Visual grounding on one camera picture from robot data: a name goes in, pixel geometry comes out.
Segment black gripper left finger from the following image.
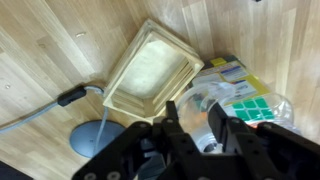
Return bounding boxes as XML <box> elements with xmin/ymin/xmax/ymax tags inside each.
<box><xmin>71</xmin><ymin>100</ymin><xmax>203</xmax><ymax>180</ymax></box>

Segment slatted wooden box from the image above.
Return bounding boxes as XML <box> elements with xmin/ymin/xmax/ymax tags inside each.
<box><xmin>102</xmin><ymin>18</ymin><xmax>205</xmax><ymax>124</ymax></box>

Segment grey round lamp base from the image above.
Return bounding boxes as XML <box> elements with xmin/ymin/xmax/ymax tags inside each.
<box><xmin>69</xmin><ymin>119</ymin><xmax>128</xmax><ymax>159</ymax></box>

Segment clear container with cube packaging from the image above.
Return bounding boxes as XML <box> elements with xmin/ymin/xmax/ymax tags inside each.
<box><xmin>186</xmin><ymin>54</ymin><xmax>296</xmax><ymax>134</ymax></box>

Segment grey cable with black switch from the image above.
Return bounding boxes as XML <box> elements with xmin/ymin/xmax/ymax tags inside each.
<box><xmin>0</xmin><ymin>84</ymin><xmax>111</xmax><ymax>157</ymax></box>

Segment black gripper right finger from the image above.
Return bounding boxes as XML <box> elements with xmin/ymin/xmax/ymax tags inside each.
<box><xmin>207</xmin><ymin>102</ymin><xmax>320</xmax><ymax>180</ymax></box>

